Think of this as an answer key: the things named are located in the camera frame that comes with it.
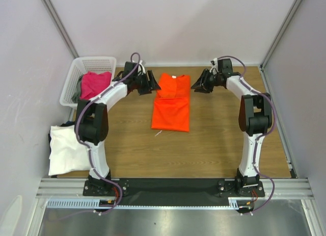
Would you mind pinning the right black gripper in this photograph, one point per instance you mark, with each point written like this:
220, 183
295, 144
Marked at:
205, 81

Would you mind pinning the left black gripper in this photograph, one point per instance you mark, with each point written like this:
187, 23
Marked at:
153, 83

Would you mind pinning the orange t shirt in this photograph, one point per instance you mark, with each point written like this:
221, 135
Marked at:
171, 106

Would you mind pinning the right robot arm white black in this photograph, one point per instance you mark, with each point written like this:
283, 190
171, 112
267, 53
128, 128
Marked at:
256, 120

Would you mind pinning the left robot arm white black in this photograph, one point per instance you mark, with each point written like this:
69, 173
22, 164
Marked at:
91, 126

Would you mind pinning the pink t shirt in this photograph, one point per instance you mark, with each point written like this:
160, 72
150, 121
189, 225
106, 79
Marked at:
93, 84

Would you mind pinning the white plastic laundry basket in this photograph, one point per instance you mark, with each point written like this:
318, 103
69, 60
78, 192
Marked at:
79, 67

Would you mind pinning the grey t shirt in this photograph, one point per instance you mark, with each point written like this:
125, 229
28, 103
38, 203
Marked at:
77, 93

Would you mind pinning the folded white t shirt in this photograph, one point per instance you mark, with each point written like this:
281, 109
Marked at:
66, 153

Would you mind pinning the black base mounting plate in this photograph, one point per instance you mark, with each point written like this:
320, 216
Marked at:
184, 191

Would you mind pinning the white cable duct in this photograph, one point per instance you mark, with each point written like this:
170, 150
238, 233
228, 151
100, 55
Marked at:
97, 203

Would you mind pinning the left aluminium corner post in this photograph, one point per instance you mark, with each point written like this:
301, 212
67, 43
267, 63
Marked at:
49, 6

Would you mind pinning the aluminium corner post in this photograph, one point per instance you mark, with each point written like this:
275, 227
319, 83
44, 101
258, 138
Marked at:
283, 28
49, 6

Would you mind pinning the right aluminium corner post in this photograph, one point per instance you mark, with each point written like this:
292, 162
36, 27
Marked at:
283, 28

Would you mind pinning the aluminium frame rail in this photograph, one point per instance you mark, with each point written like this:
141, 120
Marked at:
285, 188

